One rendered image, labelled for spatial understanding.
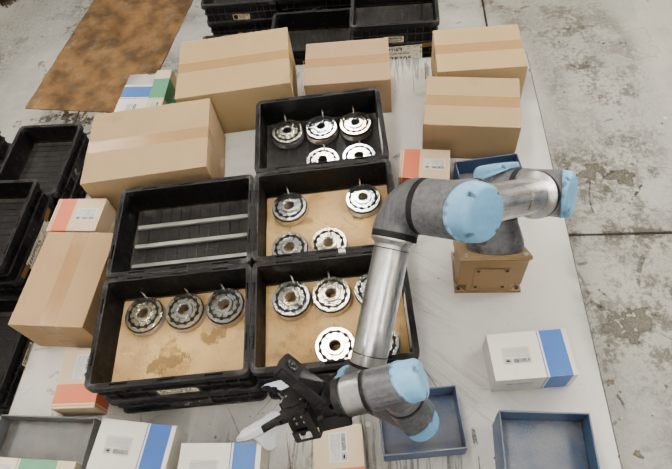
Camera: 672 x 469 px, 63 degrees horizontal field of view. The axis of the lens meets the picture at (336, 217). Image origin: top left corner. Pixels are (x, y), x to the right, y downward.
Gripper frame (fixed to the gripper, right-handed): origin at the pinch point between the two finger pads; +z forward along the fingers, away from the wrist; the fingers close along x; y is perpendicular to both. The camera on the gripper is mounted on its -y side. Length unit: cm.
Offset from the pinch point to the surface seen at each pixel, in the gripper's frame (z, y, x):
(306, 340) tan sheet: 0.1, 7.4, 35.8
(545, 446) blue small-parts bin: -48, 45, 26
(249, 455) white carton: 16.6, 21.8, 15.1
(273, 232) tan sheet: 7, -16, 61
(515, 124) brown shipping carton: -67, -14, 95
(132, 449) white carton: 44.0, 11.3, 12.8
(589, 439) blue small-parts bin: -58, 44, 25
